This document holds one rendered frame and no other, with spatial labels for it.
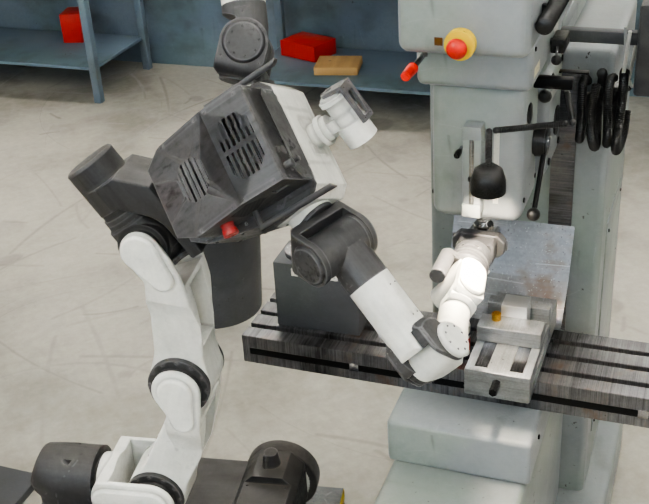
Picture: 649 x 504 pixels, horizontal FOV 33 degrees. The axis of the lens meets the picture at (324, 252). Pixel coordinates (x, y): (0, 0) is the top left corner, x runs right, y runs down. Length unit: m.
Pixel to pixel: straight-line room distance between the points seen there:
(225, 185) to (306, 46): 4.79
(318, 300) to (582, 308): 0.75
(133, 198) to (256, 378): 2.07
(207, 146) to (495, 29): 0.58
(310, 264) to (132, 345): 2.52
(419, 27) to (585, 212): 0.92
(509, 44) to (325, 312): 0.93
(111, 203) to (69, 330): 2.47
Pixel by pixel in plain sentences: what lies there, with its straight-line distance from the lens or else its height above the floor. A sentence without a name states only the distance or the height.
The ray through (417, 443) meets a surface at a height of 0.79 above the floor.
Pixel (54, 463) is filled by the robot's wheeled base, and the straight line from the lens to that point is 2.75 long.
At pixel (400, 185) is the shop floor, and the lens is 5.62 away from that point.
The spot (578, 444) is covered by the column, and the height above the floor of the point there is 0.37.
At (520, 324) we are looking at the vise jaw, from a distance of 2.56.
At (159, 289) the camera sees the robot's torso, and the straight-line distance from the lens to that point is 2.28.
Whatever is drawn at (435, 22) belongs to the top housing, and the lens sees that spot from 2.11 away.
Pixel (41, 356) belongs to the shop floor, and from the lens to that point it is 4.55.
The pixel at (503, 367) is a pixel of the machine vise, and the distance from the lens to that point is 2.48.
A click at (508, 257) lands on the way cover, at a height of 1.00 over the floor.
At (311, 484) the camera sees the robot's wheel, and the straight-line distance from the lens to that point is 2.94.
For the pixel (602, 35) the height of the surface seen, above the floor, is 1.63.
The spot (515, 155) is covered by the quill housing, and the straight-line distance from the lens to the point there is 2.32.
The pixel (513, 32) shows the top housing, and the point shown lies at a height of 1.79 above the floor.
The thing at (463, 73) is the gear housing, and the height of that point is 1.66.
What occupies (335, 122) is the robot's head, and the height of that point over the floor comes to 1.63.
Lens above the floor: 2.42
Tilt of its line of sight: 29 degrees down
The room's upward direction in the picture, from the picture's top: 4 degrees counter-clockwise
